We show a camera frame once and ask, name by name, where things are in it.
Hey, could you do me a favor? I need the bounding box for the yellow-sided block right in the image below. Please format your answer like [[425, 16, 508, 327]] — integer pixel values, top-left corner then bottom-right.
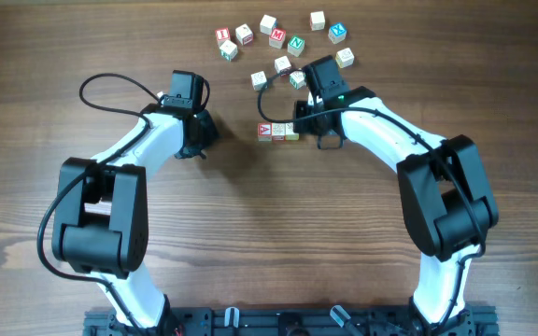
[[335, 48, 355, 68]]

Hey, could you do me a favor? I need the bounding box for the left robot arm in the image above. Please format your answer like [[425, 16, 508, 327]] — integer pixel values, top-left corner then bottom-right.
[[36, 70, 219, 335]]

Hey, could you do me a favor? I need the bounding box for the dark red sided block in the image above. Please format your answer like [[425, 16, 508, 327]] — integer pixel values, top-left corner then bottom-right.
[[271, 123, 286, 142]]

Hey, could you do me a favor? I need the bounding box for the plain top block blue side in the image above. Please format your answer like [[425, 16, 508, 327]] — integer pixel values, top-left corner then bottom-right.
[[260, 14, 277, 35]]

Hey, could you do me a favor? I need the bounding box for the red M letter block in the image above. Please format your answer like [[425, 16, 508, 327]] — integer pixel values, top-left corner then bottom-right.
[[269, 28, 286, 49]]

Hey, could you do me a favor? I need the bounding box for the plain wooden block top right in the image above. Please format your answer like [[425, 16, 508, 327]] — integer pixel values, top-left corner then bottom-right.
[[310, 11, 326, 31]]

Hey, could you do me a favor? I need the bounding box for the green N letter block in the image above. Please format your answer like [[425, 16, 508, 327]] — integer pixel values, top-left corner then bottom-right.
[[288, 35, 305, 57]]

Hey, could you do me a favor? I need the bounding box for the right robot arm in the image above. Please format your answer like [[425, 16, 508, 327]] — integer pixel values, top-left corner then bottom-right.
[[294, 56, 499, 335]]

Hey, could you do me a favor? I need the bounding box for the blue X letter block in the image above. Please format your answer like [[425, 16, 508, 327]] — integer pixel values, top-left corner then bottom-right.
[[328, 22, 347, 44]]

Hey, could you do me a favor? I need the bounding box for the red I letter block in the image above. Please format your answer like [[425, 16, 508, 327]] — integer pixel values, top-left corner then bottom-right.
[[215, 27, 231, 47]]

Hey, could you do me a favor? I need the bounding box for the plain wooden picture block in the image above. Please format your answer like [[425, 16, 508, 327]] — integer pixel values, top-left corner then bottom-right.
[[250, 71, 267, 91]]

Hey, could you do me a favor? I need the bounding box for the red O sided block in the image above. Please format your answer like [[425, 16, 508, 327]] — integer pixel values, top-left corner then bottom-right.
[[274, 56, 292, 76]]

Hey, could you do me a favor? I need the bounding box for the yellow-sided picture block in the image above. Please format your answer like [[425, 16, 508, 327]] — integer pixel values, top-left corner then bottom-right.
[[285, 123, 299, 141]]

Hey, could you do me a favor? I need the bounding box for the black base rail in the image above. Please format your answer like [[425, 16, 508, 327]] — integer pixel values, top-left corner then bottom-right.
[[82, 304, 501, 336]]

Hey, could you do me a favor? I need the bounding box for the teal-sided picture block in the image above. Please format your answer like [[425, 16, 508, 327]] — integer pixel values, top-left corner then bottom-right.
[[219, 40, 238, 62]]

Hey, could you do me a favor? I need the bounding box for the red-sided picture block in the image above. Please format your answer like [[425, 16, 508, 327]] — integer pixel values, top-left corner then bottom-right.
[[235, 23, 254, 46]]

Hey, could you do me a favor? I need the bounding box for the red A letter block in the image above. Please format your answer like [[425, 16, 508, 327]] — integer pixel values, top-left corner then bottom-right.
[[257, 123, 273, 142]]

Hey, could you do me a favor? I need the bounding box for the green-sided picture block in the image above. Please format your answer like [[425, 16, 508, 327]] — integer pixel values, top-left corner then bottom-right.
[[289, 70, 306, 90]]

